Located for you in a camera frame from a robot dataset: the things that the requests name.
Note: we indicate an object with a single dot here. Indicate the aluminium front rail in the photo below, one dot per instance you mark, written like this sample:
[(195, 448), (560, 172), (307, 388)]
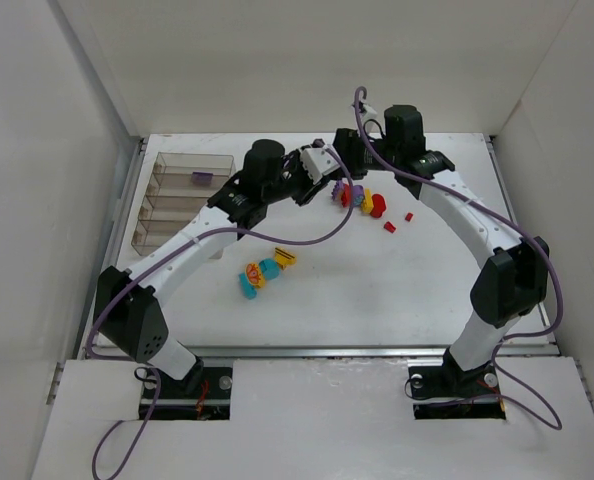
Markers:
[(268, 352)]

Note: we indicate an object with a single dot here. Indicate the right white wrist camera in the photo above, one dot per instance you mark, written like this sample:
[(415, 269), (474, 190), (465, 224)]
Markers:
[(363, 113)]

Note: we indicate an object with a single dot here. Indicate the yellow lego brick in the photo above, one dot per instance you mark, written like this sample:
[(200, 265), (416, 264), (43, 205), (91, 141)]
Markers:
[(367, 204)]

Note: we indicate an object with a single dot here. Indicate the yellow orange patterned lego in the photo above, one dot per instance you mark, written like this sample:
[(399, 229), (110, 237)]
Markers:
[(255, 276)]

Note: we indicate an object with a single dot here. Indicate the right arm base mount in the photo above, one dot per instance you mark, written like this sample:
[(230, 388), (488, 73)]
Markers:
[(438, 395)]

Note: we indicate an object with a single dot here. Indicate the teal curved lego brick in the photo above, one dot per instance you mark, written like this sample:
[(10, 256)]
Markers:
[(269, 266)]

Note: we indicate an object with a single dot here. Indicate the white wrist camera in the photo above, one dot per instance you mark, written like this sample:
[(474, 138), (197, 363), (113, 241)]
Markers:
[(363, 113), (319, 161)]

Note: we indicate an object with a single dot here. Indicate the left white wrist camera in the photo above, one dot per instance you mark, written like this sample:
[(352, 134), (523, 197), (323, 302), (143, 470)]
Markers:
[(319, 161)]

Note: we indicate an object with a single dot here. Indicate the red rounded lego brick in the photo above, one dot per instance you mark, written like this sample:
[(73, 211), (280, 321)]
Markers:
[(378, 206)]

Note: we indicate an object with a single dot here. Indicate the small red lego piece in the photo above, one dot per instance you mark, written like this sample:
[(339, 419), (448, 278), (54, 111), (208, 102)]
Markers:
[(388, 226)]

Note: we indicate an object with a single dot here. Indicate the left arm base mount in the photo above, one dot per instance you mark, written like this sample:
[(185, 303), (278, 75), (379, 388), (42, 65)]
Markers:
[(209, 398)]

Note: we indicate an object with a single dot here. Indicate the purple round lego brick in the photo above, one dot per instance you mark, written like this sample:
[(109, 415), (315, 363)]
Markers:
[(358, 195)]

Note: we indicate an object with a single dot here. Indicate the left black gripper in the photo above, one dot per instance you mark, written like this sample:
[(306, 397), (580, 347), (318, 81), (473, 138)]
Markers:
[(303, 185)]

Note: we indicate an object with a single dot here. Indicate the teal square lego brick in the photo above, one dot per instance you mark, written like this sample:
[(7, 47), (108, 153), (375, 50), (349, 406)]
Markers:
[(271, 277)]

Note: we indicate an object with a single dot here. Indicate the yellow black striped lego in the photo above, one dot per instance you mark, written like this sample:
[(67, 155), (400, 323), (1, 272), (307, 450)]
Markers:
[(284, 258)]

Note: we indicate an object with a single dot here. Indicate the clear compartment container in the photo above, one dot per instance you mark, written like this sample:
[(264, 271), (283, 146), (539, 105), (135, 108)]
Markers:
[(171, 201)]

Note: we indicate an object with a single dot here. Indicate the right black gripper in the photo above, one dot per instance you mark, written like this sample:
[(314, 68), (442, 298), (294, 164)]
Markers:
[(346, 156)]

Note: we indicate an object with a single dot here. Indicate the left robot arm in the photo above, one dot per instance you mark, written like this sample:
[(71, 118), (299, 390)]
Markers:
[(128, 308)]

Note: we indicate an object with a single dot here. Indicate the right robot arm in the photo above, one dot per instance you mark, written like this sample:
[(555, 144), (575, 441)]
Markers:
[(513, 275)]

